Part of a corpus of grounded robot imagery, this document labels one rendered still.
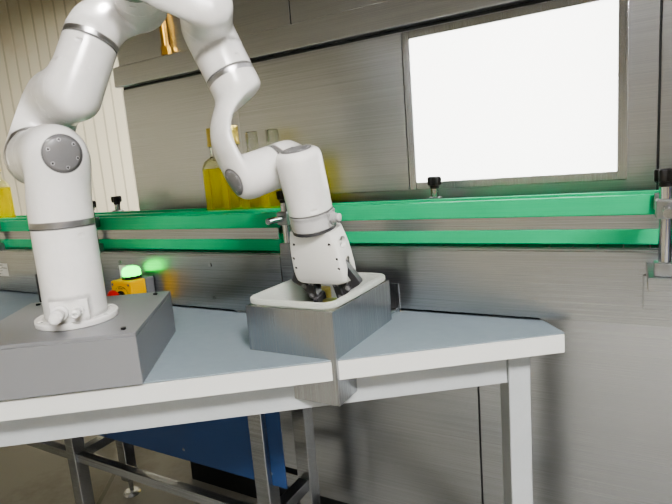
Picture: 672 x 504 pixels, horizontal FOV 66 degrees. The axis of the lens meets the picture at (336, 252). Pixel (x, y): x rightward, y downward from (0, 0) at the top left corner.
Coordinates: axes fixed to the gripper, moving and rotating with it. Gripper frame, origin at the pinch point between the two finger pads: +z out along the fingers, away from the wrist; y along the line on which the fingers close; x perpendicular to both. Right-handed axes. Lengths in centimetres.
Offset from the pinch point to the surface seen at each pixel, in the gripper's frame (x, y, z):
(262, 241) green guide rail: -11.7, 20.5, -7.1
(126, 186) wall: -175, 249, 27
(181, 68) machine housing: -50, 62, -42
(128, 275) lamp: -4, 55, -2
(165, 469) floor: -22, 99, 90
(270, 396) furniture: 16.0, 5.7, 8.4
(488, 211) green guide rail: -20.3, -24.4, -9.2
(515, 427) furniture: -3.0, -29.6, 24.9
